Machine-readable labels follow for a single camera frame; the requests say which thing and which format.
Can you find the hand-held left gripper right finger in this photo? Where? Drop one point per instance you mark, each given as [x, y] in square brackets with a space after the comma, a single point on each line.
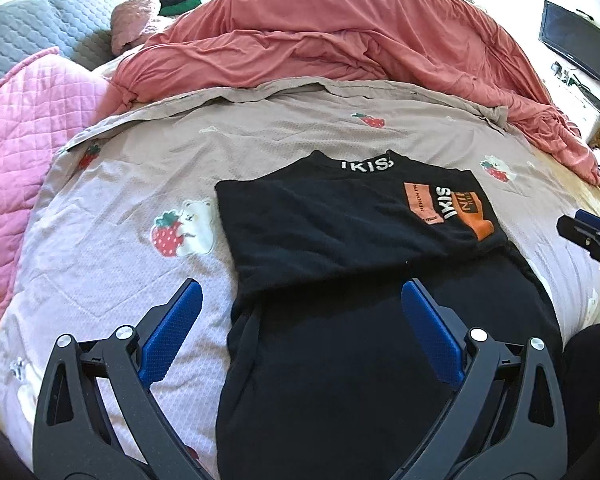
[432, 330]

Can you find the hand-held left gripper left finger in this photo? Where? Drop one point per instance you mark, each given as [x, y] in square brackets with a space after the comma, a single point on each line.
[172, 330]

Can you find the mauve ruffled pillow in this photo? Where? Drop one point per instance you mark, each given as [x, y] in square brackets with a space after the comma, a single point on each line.
[132, 22]

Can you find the salmon red duvet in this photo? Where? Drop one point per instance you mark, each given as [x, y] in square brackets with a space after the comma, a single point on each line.
[330, 35]

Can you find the black flat-screen television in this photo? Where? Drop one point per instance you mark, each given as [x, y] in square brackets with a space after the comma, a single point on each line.
[575, 40]

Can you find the grey quilted blanket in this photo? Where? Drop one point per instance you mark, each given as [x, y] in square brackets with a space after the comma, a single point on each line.
[45, 30]

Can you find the grey cartoon-print bed sheet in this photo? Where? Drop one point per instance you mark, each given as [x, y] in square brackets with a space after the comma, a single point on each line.
[130, 185]

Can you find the green and black clothes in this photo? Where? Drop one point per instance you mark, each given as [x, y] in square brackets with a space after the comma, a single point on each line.
[180, 2]

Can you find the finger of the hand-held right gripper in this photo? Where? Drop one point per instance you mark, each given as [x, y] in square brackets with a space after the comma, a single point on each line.
[590, 218]
[577, 232]

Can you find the bed with cream mattress cover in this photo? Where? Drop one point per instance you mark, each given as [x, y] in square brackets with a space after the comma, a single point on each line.
[570, 180]

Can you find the black long-sleeve shirt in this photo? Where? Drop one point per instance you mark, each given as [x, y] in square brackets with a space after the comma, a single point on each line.
[370, 270]

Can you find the pink quilted blanket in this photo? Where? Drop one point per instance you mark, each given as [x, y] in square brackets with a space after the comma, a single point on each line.
[25, 135]

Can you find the white television cabinet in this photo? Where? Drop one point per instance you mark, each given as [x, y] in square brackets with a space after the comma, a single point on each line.
[592, 115]

